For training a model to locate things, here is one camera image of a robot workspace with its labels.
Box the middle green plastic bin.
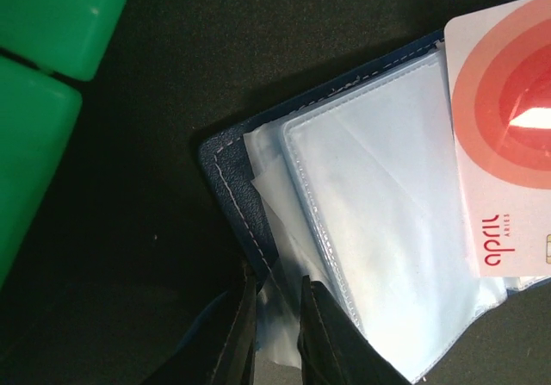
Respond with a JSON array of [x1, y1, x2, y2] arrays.
[[1, 0, 127, 81]]

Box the near green plastic bin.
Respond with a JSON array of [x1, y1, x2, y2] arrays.
[[1, 57, 82, 281]]

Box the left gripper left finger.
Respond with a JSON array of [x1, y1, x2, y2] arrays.
[[143, 266, 257, 384]]

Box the green plastic bin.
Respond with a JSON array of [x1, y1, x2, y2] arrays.
[[1, 0, 127, 81], [1, 57, 82, 281]]

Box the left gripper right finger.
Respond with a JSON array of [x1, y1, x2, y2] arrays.
[[297, 276, 409, 385]]

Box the red circle credit card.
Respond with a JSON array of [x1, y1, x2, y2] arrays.
[[444, 0, 550, 277]]

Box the blue card holder wallet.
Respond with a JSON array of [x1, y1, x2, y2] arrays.
[[199, 29, 550, 384]]

